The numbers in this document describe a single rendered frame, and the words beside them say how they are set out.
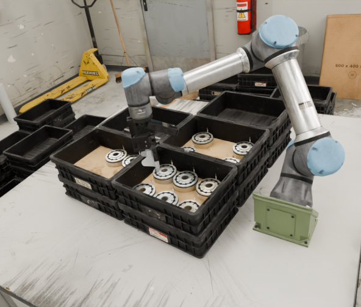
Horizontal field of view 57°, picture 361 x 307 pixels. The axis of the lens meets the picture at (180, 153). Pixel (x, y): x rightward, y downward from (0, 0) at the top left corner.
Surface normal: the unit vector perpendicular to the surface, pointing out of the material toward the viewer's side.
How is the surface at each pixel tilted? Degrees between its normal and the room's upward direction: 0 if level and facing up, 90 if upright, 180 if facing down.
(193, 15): 90
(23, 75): 90
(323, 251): 0
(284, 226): 90
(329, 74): 75
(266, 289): 0
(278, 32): 45
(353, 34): 80
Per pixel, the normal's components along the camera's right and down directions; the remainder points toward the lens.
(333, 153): 0.11, 0.04
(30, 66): 0.87, 0.17
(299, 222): -0.52, 0.53
